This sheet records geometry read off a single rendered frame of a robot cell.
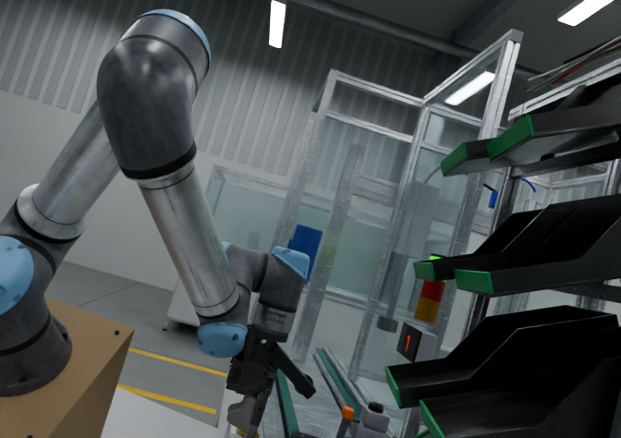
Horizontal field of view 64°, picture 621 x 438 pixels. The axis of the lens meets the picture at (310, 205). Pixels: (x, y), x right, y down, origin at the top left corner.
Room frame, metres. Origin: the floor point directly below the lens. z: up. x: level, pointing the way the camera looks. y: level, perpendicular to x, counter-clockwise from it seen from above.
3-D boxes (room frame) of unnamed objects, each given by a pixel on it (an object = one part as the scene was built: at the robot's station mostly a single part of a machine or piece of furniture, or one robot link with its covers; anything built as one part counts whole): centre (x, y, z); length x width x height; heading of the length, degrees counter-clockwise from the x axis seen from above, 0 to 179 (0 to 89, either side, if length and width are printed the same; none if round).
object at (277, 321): (0.95, 0.01, 1.20); 0.08 x 0.08 x 0.05
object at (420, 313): (1.16, -0.33, 1.29); 0.05 x 0.05 x 0.05
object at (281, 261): (0.95, 0.01, 1.28); 0.09 x 0.08 x 0.11; 103
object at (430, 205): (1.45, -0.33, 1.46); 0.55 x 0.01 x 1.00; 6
